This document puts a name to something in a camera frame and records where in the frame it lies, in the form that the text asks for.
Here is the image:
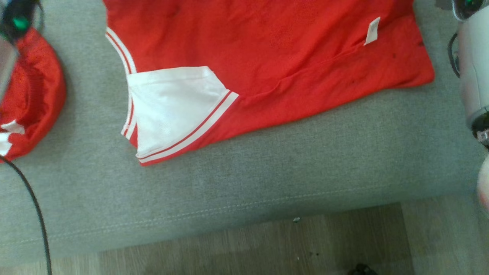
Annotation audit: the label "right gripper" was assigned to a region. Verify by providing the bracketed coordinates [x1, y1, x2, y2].
[452, 0, 489, 21]

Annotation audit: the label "grey sofa with yellow backrest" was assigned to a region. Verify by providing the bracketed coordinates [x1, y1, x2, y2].
[0, 0, 489, 268]

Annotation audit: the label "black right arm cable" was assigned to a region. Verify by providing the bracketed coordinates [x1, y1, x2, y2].
[448, 32, 461, 79]

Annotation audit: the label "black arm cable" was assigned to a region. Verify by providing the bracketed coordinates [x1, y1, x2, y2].
[0, 156, 52, 275]
[448, 32, 461, 79]

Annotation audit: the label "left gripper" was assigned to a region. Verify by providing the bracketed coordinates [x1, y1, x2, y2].
[0, 0, 43, 42]

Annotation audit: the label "red white sports jersey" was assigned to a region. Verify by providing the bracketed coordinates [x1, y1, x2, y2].
[102, 0, 435, 167]

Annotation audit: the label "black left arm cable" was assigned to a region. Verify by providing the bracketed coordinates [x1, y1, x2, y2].
[0, 156, 52, 275]

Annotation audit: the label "red white sports shorts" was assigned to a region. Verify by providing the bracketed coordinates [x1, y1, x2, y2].
[0, 27, 66, 164]

